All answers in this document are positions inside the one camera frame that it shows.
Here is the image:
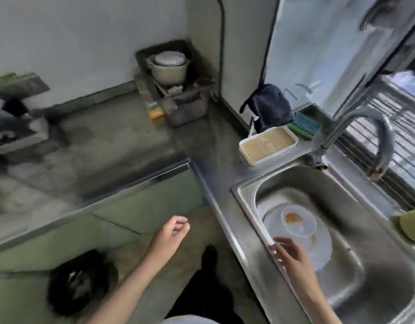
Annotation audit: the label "stainless steel sink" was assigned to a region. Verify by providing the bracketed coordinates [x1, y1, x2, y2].
[231, 163, 415, 324]

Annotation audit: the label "pale green cabinet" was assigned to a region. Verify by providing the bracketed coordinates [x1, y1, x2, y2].
[0, 163, 208, 277]

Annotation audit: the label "small white bowl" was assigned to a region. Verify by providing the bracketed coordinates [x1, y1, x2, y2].
[281, 205, 318, 239]

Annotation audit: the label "dark blue towel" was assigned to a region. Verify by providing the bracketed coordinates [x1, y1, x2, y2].
[239, 83, 295, 134]

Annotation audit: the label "yellow dish soap bottle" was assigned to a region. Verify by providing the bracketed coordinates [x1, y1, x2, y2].
[389, 208, 415, 247]

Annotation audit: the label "crumpled aluminium foil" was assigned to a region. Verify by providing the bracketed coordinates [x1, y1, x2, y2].
[161, 85, 184, 113]

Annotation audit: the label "curved chrome faucet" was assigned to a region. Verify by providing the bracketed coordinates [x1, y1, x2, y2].
[308, 106, 396, 182]

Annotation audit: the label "green scouring sponge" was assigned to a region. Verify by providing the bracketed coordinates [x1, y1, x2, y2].
[288, 111, 323, 139]

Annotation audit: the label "cream lidded pot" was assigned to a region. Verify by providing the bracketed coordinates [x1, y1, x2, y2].
[146, 51, 190, 86]

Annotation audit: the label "white caddy with wooden top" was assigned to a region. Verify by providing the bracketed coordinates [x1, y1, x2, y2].
[238, 119, 299, 167]

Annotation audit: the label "black trash bin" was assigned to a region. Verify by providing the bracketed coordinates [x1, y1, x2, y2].
[47, 249, 120, 318]

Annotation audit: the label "person's left forearm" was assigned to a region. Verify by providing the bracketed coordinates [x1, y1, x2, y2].
[87, 247, 166, 324]

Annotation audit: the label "person's right forearm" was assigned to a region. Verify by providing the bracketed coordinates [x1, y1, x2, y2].
[293, 281, 343, 324]

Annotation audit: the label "yellow warning sticker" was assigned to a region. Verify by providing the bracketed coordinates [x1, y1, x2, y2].
[0, 72, 36, 86]

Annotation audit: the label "person's right hand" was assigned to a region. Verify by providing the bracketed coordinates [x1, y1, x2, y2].
[269, 236, 313, 294]

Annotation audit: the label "white plate with sauce stain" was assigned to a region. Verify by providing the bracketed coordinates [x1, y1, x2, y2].
[263, 202, 333, 272]

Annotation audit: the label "window security grille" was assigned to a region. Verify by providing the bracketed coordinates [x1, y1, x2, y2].
[335, 74, 415, 213]

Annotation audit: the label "black shoe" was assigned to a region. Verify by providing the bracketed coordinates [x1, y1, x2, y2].
[200, 245, 219, 277]

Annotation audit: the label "grey hanging cloth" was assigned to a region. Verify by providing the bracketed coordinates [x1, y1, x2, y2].
[358, 0, 415, 77]

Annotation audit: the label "person's left hand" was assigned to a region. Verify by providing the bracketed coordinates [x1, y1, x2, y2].
[148, 216, 191, 264]

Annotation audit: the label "white shirt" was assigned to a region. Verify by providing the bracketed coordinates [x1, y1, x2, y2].
[161, 315, 221, 324]

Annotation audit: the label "green yellow wrap box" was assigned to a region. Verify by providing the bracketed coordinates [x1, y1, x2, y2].
[134, 79, 166, 122]

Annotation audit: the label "deep steel bin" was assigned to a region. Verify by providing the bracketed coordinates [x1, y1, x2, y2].
[134, 38, 217, 128]

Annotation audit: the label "grey dark-rimmed cutting board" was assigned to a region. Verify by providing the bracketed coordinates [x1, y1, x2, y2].
[187, 0, 225, 102]

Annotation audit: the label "black patterned trousers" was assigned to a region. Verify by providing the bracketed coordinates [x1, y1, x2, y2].
[165, 266, 245, 324]

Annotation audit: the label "grey perforated plastic tray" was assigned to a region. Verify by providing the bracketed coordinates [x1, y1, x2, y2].
[0, 116, 71, 155]

